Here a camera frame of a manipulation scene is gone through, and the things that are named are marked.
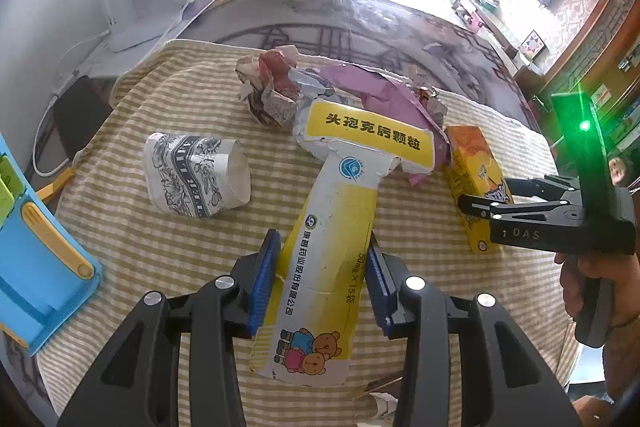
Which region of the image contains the grey patterned rug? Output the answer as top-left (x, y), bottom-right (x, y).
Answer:
top-left (190, 0), bottom-right (531, 118)

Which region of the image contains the white power cable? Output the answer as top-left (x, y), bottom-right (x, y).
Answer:
top-left (32, 29), bottom-right (113, 178)

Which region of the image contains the white yellow medicine box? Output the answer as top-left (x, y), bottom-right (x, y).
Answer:
top-left (249, 97), bottom-right (435, 388)

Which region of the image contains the patterned paper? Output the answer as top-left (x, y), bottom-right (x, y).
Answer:
top-left (236, 46), bottom-right (321, 130)

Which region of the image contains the small framed picture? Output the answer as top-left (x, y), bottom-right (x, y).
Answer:
top-left (520, 29), bottom-right (546, 60)

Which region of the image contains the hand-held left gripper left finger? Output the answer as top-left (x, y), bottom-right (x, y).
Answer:
top-left (57, 229), bottom-right (282, 427)

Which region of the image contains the person's right hand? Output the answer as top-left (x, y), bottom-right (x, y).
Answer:
top-left (555, 252), bottom-right (640, 329)

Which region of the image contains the yellow orange carton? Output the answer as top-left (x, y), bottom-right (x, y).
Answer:
top-left (442, 125), bottom-right (513, 254)

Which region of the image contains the black tablet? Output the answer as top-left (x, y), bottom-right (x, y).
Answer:
top-left (50, 76), bottom-right (115, 152)

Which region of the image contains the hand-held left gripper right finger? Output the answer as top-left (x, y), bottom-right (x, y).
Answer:
top-left (365, 241), bottom-right (583, 427)

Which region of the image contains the yellow plastic stick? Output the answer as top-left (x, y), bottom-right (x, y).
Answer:
top-left (35, 169), bottom-right (76, 202)

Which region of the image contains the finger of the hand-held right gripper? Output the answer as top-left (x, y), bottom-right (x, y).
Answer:
top-left (457, 193), bottom-right (572, 234)
top-left (502, 174), bottom-right (582, 201)

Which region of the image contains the pink paper wrapper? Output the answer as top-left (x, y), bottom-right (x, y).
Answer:
top-left (320, 64), bottom-right (451, 185)

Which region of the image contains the low television cabinet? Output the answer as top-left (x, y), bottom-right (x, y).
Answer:
top-left (450, 0), bottom-right (546, 78)

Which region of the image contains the yellow checked table cloth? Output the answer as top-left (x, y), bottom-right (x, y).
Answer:
top-left (37, 39), bottom-right (583, 427)

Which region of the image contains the blue plastic toy stand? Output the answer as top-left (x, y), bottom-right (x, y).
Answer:
top-left (0, 132), bottom-right (103, 355)

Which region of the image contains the black floral paper cup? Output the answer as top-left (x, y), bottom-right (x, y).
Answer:
top-left (144, 133), bottom-right (251, 219)

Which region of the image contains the person's right forearm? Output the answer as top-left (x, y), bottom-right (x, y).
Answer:
top-left (602, 312), bottom-right (640, 403)

